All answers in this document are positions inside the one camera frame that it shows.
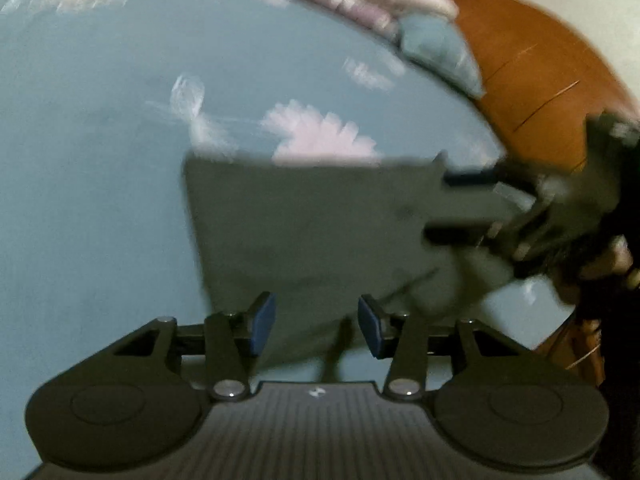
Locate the wooden headboard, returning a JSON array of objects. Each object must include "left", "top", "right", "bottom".
[{"left": 429, "top": 0, "right": 640, "bottom": 177}]

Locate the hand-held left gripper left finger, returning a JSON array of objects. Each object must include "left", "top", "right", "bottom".
[{"left": 95, "top": 291, "right": 278, "bottom": 402}]

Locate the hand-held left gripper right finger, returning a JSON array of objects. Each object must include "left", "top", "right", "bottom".
[{"left": 357, "top": 294, "right": 552, "bottom": 402}]

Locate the person's right hand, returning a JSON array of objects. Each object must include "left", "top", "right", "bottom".
[{"left": 555, "top": 234, "right": 640, "bottom": 307}]

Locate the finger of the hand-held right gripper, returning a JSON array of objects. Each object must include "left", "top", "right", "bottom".
[
  {"left": 424, "top": 212, "right": 533, "bottom": 263},
  {"left": 442, "top": 159, "right": 543, "bottom": 193}
]

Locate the dark green long-sleeve shirt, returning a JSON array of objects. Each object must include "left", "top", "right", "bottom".
[{"left": 181, "top": 151, "right": 527, "bottom": 377}]

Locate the person's dark clothing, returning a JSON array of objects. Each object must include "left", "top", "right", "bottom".
[{"left": 594, "top": 280, "right": 640, "bottom": 480}]

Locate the teal floral bed sheet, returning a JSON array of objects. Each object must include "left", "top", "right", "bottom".
[{"left": 0, "top": 0, "right": 577, "bottom": 480}]

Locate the teal pillow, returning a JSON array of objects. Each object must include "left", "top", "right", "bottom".
[{"left": 396, "top": 11, "right": 487, "bottom": 100}]

